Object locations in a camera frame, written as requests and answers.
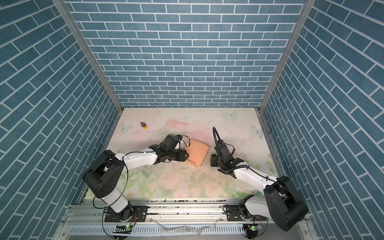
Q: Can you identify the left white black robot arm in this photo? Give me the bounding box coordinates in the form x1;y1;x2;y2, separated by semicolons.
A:
83;134;189;221

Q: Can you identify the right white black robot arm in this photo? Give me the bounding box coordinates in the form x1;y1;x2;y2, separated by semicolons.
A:
211;140;309;232

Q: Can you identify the orange cardboard paper box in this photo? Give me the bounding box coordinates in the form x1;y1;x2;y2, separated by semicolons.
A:
185;139;210;167

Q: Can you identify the aluminium mounting rail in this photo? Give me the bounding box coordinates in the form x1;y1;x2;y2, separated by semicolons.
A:
62;198;275;227

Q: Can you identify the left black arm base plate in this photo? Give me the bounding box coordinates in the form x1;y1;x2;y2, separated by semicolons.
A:
103;205;148;223

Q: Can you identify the small brown yellow toy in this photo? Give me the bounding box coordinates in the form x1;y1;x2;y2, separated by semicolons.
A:
140;122;149;130

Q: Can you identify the white slotted cable duct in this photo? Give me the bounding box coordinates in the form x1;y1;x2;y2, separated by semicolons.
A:
68;224;245;237

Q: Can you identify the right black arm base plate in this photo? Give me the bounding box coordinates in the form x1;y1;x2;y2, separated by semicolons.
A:
222;205;267;222

